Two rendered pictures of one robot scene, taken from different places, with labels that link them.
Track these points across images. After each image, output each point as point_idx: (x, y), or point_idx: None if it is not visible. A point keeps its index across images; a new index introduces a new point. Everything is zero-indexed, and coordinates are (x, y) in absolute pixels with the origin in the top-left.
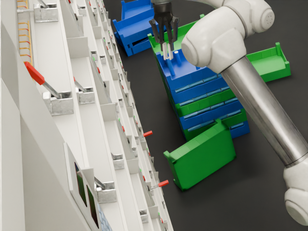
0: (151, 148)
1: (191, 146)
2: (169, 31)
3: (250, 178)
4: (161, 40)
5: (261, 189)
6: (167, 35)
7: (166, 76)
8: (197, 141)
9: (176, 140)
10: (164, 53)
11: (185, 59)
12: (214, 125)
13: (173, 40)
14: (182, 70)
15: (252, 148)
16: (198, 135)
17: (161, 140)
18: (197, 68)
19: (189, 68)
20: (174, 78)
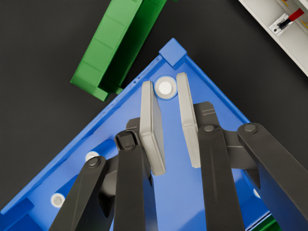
0: (266, 59)
1: (121, 2)
2: (115, 222)
3: (59, 46)
4: (210, 142)
5: (34, 30)
6: (139, 186)
7: (173, 41)
8: (114, 19)
9: (226, 92)
10: (178, 92)
11: (202, 215)
12: (100, 76)
13: (97, 160)
14: (184, 156)
15: (84, 109)
16: (122, 36)
17: (256, 85)
18: (95, 147)
19: None
20: (153, 64)
